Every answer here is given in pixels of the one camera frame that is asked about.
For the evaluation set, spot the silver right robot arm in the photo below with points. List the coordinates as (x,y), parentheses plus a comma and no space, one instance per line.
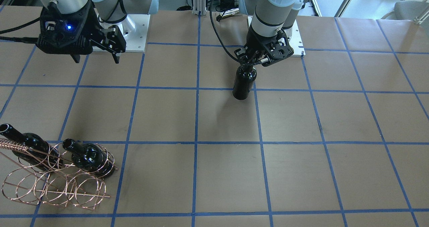
(109,12)

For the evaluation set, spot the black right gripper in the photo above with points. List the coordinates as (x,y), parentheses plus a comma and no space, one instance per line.
(95,29)

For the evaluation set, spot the aluminium frame post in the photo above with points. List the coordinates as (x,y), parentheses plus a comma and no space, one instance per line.
(199,7)

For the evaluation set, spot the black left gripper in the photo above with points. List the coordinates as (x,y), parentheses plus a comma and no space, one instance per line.
(253,42)

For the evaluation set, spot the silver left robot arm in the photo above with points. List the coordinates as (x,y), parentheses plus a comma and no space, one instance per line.
(268,16)

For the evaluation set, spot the dark wine bottle in basket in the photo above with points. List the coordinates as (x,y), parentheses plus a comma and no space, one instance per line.
(90,158)

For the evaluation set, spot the copper wire wine basket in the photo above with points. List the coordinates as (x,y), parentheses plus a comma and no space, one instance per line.
(56,181)

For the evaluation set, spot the dark wine bottle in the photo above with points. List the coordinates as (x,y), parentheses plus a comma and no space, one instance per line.
(243,83)
(90,158)

